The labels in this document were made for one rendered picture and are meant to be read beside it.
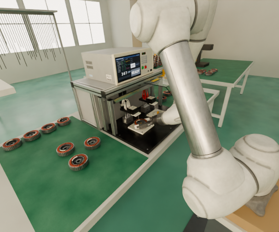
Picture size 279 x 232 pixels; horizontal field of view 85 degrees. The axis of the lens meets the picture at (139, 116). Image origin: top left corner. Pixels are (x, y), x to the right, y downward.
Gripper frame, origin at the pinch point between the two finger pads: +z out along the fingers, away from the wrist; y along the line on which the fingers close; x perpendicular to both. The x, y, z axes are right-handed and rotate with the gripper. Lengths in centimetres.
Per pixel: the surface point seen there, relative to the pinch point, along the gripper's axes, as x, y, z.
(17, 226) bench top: -6, -87, 0
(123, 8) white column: 254, 297, 204
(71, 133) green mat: 16, -38, 40
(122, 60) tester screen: 47.0, -1.3, -11.2
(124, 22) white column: 225, 297, 222
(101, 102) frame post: 27.7, -20.3, 6.1
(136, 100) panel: 16.7, 23.4, 19.5
